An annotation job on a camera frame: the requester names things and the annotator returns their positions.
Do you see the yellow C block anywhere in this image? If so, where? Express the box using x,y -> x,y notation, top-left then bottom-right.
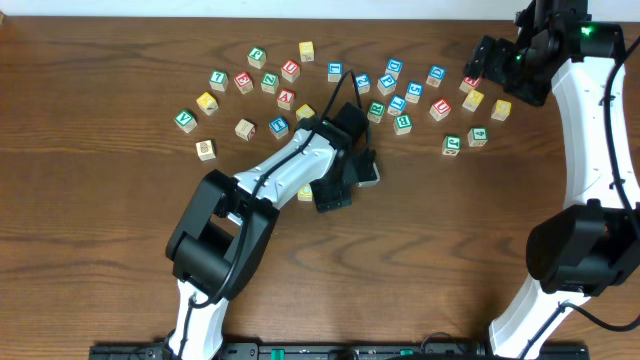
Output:
297,184 -> 313,202

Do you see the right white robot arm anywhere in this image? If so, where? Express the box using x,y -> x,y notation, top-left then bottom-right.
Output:
464,0 -> 639,359

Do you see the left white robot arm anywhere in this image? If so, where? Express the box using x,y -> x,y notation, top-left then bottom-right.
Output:
163,103 -> 380,359

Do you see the yellow G block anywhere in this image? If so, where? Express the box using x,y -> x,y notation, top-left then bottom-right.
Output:
491,99 -> 512,121

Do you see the green R block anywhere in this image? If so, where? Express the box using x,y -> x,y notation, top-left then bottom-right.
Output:
367,101 -> 386,123

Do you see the red M block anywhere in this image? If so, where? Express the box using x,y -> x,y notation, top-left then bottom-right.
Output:
459,77 -> 481,93

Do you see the yellow Y block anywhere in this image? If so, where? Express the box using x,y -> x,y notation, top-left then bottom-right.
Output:
462,89 -> 484,112

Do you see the green B block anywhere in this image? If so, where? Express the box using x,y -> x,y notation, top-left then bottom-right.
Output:
393,114 -> 413,135

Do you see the yellow S block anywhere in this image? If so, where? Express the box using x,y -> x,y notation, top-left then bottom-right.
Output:
295,104 -> 315,121

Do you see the blue L block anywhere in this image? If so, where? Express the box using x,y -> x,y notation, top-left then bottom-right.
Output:
387,95 -> 407,116

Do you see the blue 2 block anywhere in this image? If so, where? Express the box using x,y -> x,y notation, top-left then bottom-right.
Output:
355,73 -> 371,94

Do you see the green 4 block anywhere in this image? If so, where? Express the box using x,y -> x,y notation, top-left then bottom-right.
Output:
467,127 -> 488,147

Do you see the blue T block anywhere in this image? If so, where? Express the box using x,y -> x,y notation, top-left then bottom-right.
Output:
269,116 -> 289,139

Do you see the blue P block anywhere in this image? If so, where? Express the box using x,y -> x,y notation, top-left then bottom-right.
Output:
377,74 -> 397,96

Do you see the blue D block right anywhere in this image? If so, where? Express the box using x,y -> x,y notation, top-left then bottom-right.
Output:
426,65 -> 446,88

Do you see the blue d block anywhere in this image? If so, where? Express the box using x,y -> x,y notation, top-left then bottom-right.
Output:
426,65 -> 446,88
385,58 -> 403,80

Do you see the red U block right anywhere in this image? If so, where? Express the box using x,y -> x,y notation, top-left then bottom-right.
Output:
429,98 -> 451,121

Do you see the red u block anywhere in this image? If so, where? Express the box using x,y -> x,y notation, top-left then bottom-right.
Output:
429,98 -> 451,121
281,60 -> 301,83

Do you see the blue 5 block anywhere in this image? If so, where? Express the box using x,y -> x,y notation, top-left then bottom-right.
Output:
405,81 -> 424,103

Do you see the blue 1 block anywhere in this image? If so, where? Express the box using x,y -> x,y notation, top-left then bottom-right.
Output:
327,62 -> 343,83

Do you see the red A block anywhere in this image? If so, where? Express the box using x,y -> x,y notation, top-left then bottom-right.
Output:
277,89 -> 295,111

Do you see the green J block right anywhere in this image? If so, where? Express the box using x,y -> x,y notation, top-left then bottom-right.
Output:
442,135 -> 461,156

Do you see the green j block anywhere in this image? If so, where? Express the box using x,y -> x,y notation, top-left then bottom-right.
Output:
442,135 -> 461,156
247,47 -> 267,69

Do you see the blue D block left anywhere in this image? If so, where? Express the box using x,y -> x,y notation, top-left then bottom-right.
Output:
385,58 -> 403,80

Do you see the red U block left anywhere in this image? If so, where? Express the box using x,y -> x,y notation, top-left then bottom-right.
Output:
281,60 -> 301,83

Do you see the plain wood red-side block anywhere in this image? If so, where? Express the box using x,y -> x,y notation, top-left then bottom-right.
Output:
235,119 -> 256,141

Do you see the green Z block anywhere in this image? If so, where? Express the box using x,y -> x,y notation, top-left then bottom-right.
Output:
261,72 -> 279,94

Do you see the yellow block top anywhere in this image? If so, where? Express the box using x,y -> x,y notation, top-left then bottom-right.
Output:
299,41 -> 315,62

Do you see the red E block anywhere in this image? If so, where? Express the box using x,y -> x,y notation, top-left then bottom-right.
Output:
234,72 -> 254,94

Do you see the green J block top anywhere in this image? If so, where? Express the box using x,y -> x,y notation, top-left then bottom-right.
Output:
247,47 -> 267,69

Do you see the wood picture block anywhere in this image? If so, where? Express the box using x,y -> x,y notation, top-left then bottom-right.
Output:
196,140 -> 216,161

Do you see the yellow K block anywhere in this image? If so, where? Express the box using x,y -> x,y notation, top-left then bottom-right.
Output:
196,92 -> 219,116

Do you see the green V block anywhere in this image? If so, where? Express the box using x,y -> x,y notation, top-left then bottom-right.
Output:
174,110 -> 197,133

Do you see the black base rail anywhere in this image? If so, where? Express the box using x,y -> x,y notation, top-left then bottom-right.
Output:
89,341 -> 590,360

